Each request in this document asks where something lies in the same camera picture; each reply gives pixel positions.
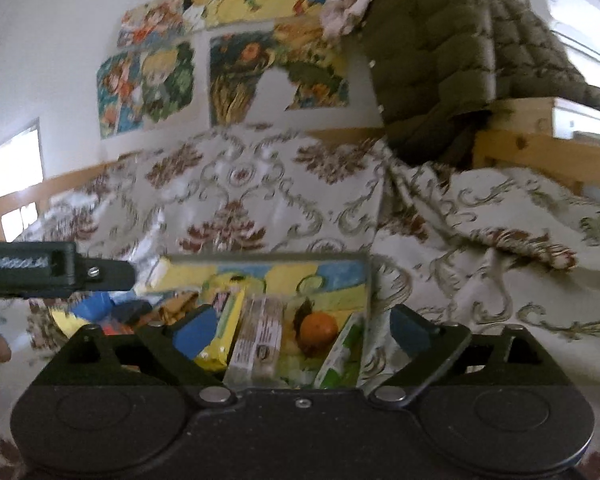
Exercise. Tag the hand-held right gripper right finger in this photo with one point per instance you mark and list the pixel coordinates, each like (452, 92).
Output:
(412, 330)

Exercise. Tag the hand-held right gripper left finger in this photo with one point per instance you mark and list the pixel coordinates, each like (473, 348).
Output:
(195, 332)

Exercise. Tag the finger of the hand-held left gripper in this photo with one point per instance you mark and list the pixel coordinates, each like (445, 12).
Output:
(105, 275)

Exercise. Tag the yellow snack packet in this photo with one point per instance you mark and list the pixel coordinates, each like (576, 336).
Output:
(225, 325)

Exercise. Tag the blue yellow snack bag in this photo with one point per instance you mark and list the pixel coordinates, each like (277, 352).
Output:
(94, 307)

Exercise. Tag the orange snack packet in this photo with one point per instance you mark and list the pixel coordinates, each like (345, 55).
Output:
(116, 329)

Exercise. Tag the beige red-print cracker packet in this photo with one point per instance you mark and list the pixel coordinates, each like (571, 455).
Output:
(260, 340)

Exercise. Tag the green snack packet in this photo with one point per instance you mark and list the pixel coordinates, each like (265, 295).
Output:
(340, 352)

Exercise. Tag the tangerine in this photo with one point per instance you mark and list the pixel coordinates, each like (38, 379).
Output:
(319, 334)

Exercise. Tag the clear packet with dark snack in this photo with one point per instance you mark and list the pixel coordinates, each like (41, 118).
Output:
(304, 310)

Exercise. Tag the grey tray with cartoon picture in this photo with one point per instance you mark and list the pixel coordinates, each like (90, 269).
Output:
(300, 280)

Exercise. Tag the floral blanket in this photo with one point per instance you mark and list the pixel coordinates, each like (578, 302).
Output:
(280, 195)

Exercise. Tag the olive puffer jacket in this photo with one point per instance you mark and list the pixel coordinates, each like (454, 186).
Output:
(430, 60)

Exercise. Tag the white shelf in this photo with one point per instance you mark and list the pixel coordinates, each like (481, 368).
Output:
(587, 117)

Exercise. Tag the pink cloth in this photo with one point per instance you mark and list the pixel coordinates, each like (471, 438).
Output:
(350, 5)

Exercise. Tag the white air conditioner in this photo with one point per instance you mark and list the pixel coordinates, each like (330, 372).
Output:
(575, 20)

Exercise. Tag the cluster of cartoon wall posters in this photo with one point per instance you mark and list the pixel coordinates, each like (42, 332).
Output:
(170, 85)

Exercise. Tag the wooden bed frame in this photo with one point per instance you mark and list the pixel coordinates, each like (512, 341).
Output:
(530, 157)

